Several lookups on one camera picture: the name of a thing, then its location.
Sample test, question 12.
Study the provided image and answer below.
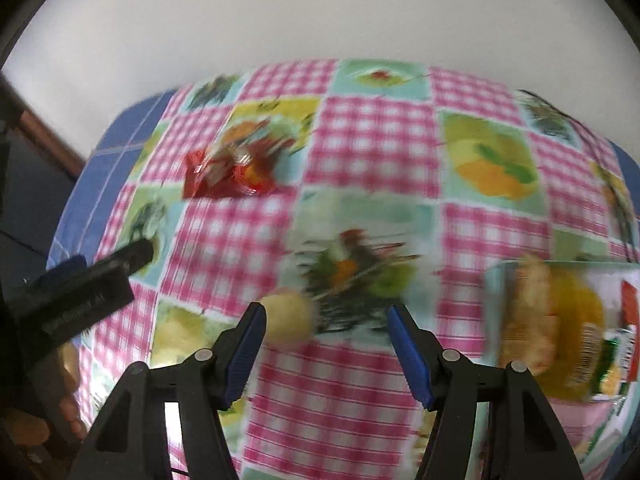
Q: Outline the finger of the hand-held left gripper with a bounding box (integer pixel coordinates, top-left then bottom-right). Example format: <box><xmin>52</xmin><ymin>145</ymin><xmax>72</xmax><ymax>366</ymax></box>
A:
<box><xmin>41</xmin><ymin>255</ymin><xmax>90</xmax><ymax>286</ymax></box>
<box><xmin>94</xmin><ymin>238</ymin><xmax>156</xmax><ymax>277</ymax></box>

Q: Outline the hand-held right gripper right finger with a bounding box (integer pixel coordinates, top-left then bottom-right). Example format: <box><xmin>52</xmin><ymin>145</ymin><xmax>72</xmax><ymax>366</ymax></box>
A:
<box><xmin>388</xmin><ymin>303</ymin><xmax>583</xmax><ymax>480</ymax></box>

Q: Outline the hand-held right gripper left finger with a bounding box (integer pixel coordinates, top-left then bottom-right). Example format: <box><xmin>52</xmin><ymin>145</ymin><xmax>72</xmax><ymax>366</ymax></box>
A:
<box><xmin>67</xmin><ymin>302</ymin><xmax>267</xmax><ymax>480</ymax></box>

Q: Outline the yellow jelly cup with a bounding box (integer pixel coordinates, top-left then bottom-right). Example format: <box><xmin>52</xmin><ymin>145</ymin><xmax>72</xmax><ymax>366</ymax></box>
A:
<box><xmin>260</xmin><ymin>290</ymin><xmax>316</xmax><ymax>348</ymax></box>

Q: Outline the teal cardboard box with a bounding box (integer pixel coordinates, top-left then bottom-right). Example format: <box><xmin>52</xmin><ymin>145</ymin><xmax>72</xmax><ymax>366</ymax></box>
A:
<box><xmin>484</xmin><ymin>259</ymin><xmax>640</xmax><ymax>406</ymax></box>

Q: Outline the red shiny candy packet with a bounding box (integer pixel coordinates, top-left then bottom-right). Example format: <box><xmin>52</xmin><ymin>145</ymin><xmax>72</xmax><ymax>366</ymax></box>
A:
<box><xmin>182</xmin><ymin>142</ymin><xmax>296</xmax><ymax>200</ymax></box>

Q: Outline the clear packet with yellow cake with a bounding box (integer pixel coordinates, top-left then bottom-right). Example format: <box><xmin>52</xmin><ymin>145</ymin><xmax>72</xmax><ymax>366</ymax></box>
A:
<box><xmin>502</xmin><ymin>255</ymin><xmax>558</xmax><ymax>376</ymax></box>

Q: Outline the translucent yellow snack packet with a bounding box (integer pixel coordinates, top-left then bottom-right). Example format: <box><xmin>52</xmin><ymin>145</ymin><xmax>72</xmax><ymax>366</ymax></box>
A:
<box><xmin>550</xmin><ymin>270</ymin><xmax>608</xmax><ymax>401</ymax></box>

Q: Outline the dark green snack packet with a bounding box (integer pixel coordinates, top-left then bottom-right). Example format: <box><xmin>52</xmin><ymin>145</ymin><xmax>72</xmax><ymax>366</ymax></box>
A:
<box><xmin>592</xmin><ymin>327</ymin><xmax>640</xmax><ymax>396</ymax></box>

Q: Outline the red patterned snack packet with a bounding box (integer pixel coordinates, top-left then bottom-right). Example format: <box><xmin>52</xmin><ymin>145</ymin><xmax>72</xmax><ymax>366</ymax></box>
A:
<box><xmin>620</xmin><ymin>280</ymin><xmax>640</xmax><ymax>331</ymax></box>

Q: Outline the person's left hand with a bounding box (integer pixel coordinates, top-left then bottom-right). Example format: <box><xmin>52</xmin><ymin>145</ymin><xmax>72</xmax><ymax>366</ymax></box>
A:
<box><xmin>10</xmin><ymin>345</ymin><xmax>88</xmax><ymax>453</ymax></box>

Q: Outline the pink checked tablecloth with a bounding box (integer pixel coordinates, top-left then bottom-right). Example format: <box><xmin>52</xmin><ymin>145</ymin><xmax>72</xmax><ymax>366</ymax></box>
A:
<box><xmin>77</xmin><ymin>59</ymin><xmax>640</xmax><ymax>480</ymax></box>

